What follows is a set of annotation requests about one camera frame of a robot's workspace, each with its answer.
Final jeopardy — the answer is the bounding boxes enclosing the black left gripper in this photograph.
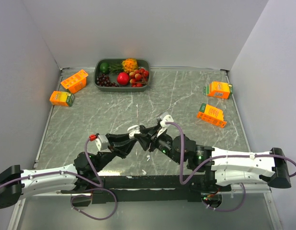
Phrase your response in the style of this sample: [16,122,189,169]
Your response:
[92,132,137,173]

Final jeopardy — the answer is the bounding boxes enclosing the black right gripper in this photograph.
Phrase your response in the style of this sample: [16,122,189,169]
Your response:
[134,124,183,164]

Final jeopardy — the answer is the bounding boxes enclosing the white earbud charging case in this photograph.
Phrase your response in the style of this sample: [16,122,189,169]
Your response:
[127,125,141,138]

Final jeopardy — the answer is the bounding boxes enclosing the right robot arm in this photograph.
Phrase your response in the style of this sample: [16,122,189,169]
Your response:
[129,122,291,191]

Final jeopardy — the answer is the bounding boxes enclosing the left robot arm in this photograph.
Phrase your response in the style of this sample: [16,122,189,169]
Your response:
[0,134,137,209]

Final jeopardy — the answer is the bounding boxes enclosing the red lychee bunch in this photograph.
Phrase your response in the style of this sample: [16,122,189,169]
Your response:
[128,68,150,87]

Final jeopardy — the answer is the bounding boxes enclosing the red apple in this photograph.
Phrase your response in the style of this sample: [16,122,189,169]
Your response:
[117,72,130,86]

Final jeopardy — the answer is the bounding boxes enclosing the dark grape bunch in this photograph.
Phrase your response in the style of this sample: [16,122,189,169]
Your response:
[96,74,118,87]

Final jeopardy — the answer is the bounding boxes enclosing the grey-green fruit tray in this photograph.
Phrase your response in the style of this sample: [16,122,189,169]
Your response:
[93,58,152,92]

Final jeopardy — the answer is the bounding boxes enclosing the orange green box left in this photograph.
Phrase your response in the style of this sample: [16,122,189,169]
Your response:
[49,91,75,107]

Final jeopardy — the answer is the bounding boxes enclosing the orange box back left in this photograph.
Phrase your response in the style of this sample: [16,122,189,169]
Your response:
[60,69,88,94]

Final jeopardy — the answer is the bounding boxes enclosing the green leafy sprig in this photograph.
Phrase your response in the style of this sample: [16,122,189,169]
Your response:
[109,63,124,73]

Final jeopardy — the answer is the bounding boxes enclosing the green lime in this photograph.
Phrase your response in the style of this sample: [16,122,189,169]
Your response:
[99,62,110,74]

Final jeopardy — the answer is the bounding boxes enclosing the orange box back right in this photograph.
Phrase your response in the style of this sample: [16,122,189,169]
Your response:
[204,81,233,99]

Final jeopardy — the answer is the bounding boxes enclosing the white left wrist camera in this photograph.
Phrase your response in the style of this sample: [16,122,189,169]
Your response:
[89,134,110,152]

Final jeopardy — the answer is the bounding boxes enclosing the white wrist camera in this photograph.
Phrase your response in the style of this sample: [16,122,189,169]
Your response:
[157,112,174,137]
[89,134,110,152]

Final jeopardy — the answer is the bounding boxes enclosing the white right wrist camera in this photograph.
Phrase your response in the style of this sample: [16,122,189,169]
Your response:
[157,112,174,137]

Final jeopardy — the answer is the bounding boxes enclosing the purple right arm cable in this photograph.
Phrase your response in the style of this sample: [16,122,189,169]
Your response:
[164,121,296,213]

